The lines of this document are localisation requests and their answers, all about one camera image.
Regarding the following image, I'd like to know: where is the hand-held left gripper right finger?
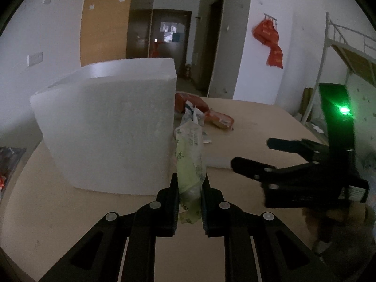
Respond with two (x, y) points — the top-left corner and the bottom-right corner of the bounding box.
(200, 173), (334, 282)

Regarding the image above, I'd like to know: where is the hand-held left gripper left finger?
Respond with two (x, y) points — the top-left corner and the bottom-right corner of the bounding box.
(38, 173), (180, 282)

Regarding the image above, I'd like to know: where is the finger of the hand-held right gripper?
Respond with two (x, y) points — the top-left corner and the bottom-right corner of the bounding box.
(267, 137), (329, 164)
(231, 156), (326, 183)

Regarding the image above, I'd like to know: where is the green white plastic wrapper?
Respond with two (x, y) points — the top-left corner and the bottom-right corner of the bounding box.
(173, 123), (208, 225)

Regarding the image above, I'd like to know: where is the white foam box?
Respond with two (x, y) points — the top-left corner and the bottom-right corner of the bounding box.
(29, 57), (177, 196)

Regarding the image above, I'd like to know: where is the person's right hand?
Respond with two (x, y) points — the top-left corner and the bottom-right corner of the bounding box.
(304, 203), (376, 243)

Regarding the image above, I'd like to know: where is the leaning wooden board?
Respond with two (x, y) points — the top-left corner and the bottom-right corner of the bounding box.
(300, 87), (313, 122)

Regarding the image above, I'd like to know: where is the orange snack packet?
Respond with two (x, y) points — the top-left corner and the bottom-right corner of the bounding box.
(204, 109), (235, 131)

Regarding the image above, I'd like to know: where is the white crumpled wrapper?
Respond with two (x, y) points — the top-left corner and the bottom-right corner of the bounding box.
(180, 100), (206, 128)

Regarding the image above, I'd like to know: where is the white metal bunk bed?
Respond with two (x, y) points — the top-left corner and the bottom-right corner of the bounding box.
(305, 12), (376, 133)

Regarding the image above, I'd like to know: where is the large red plastic bag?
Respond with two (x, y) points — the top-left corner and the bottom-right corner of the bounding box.
(253, 18), (279, 46)

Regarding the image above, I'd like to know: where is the dark side doorway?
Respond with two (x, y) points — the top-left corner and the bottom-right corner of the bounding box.
(201, 0), (225, 97)

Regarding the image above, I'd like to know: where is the dark brown entry door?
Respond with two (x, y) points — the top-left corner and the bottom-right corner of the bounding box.
(151, 9), (192, 78)

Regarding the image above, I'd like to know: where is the paper on door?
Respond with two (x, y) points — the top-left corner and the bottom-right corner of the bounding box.
(160, 20), (183, 42)

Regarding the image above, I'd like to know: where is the colourful printed box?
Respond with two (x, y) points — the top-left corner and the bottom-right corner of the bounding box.
(0, 147), (27, 203)

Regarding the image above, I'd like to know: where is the light wooden wardrobe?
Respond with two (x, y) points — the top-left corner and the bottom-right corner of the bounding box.
(80, 0), (155, 68)

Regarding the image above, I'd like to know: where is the white wall socket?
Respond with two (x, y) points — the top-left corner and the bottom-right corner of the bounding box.
(27, 52), (44, 67)

